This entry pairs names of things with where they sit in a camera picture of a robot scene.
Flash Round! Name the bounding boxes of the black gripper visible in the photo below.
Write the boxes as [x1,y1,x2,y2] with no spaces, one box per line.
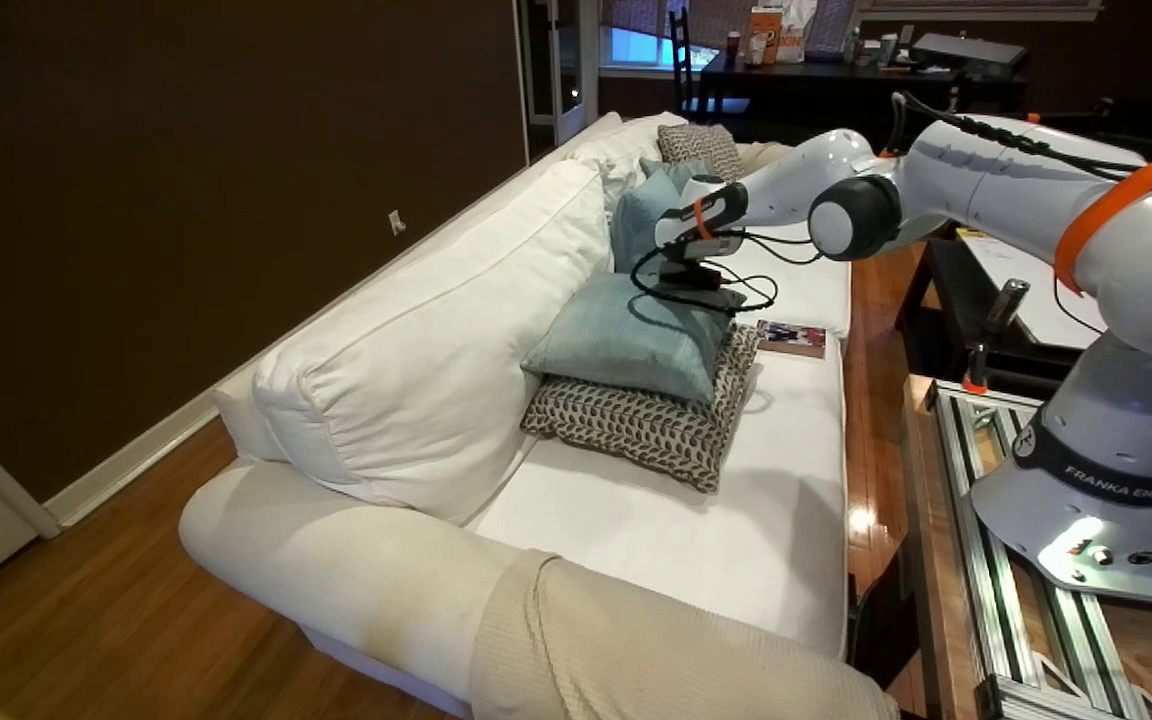
[656,246,749,315]

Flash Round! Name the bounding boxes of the red cover magazine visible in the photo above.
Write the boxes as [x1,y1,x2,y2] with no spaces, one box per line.
[752,315,830,364]

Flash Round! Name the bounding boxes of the grey throw pillow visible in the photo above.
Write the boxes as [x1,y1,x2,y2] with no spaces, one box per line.
[653,121,749,183]

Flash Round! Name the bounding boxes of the black white patterned pillow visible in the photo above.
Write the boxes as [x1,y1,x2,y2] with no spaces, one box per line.
[514,319,769,495]

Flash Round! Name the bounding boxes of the white sofa back cushion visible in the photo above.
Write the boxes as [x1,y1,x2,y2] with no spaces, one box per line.
[571,109,689,183]
[246,158,625,527]

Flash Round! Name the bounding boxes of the black chair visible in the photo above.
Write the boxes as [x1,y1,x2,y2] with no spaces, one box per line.
[664,10,752,123]

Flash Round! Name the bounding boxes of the black desk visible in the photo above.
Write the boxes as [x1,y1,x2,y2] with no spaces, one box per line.
[672,57,1048,149]

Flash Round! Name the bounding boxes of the black metal stand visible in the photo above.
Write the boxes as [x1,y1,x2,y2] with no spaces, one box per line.
[893,232,1088,401]

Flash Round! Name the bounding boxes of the white and beige sofa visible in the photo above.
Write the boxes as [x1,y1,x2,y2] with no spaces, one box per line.
[177,109,904,720]

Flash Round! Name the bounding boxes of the white floor mat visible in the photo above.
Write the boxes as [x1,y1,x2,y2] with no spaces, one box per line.
[950,229,1117,354]

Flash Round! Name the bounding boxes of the flat black case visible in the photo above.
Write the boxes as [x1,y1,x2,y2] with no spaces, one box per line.
[913,27,1032,71]

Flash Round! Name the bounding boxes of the white door frame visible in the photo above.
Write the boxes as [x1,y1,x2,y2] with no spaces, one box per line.
[513,0,609,163]

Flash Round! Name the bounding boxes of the black braided cable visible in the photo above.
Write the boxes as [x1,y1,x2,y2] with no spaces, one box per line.
[889,87,1149,183]

